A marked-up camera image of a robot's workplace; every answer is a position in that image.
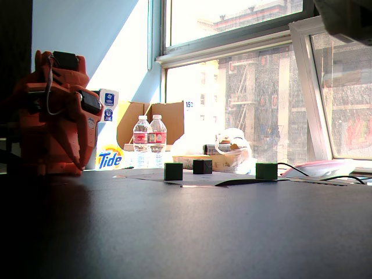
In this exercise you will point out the flat printed cardboard box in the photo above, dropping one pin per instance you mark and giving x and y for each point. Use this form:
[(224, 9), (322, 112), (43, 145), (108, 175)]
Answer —
[(183, 162)]

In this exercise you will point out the clear water bottle red label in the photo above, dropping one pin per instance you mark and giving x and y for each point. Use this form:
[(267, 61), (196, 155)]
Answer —
[(159, 136), (141, 139)]

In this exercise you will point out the black cylindrical can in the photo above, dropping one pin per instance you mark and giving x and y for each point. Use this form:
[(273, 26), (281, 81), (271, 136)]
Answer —
[(210, 149)]

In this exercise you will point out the black cube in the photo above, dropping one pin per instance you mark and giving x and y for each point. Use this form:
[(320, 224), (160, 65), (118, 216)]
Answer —
[(202, 167)]

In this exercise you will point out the white flat strip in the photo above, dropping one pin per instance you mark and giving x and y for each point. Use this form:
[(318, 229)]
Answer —
[(316, 181)]

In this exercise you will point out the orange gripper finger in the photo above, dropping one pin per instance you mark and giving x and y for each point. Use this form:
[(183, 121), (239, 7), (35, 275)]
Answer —
[(91, 136), (75, 139)]

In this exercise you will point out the white open window sash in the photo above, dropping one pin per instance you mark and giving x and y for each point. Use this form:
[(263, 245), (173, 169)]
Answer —
[(311, 96)]

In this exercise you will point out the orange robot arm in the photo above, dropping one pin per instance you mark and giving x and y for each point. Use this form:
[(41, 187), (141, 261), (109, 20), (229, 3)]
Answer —
[(32, 130)]

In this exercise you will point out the white numbered label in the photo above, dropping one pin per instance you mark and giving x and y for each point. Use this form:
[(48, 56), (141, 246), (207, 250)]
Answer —
[(189, 104)]

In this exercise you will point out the pink white plastic object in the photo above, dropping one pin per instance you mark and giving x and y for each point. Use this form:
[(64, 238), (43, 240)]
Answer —
[(319, 168)]

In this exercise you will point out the white Tide detergent box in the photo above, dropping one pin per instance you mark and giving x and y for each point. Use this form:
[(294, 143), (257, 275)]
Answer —
[(112, 160)]

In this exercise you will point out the green cube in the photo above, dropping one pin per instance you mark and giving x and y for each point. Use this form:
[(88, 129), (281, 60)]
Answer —
[(266, 171), (173, 172)]

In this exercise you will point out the grey window frame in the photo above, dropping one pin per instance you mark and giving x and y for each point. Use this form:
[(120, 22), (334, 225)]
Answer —
[(221, 43)]

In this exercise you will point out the brown cardboard box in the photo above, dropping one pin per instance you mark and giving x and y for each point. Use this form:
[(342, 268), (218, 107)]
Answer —
[(171, 119)]

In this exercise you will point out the white paper grid sheet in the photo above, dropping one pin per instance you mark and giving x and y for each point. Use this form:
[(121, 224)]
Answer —
[(145, 175)]

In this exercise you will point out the white plastic bag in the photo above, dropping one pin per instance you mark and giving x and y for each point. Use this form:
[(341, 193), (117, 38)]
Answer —
[(244, 151)]

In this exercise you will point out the dark blurry object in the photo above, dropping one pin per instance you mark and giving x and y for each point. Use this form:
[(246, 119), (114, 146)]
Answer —
[(346, 17)]

